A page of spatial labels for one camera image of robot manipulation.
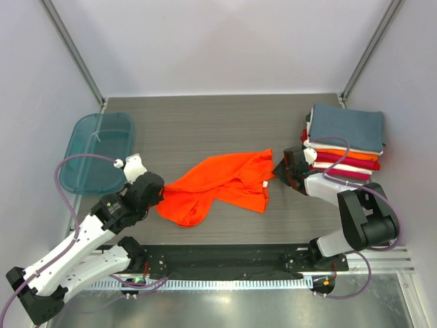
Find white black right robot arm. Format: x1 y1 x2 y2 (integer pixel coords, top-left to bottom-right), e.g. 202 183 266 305
272 148 401 268

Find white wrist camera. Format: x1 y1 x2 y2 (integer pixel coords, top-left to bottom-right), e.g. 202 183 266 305
113 154 147 184
302 139 318 165

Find teal plastic bin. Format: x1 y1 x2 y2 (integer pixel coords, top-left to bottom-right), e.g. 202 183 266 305
59 113 135 195

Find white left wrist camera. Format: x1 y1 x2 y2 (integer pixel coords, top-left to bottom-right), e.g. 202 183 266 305
113 154 147 184

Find right aluminium frame post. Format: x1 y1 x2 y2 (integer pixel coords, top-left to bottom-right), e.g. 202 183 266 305
337 0 404 108

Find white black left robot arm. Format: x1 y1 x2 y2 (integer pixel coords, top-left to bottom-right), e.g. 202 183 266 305
5 172 165 325

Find folded magenta t-shirt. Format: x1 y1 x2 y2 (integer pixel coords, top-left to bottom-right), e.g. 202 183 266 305
315 152 380 169

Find folded orange t-shirt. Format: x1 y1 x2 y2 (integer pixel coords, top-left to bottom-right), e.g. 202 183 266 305
316 149 378 162

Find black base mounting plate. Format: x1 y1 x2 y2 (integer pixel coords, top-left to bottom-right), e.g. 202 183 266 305
104 243 349 278

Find folded blue-grey t-shirt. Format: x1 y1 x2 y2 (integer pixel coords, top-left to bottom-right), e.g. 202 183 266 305
308 103 385 154

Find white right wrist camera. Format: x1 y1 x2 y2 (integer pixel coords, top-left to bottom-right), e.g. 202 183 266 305
302 139 318 165

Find left aluminium frame post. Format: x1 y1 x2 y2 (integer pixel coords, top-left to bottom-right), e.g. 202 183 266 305
39 0 107 113

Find slotted grey cable duct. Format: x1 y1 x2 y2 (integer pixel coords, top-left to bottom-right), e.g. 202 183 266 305
86 276 313 292

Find aluminium frame post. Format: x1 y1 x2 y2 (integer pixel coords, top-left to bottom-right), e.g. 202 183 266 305
39 0 107 113
337 0 404 108

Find orange t-shirt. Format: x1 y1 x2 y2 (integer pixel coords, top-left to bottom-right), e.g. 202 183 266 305
316 149 378 162
156 149 274 228

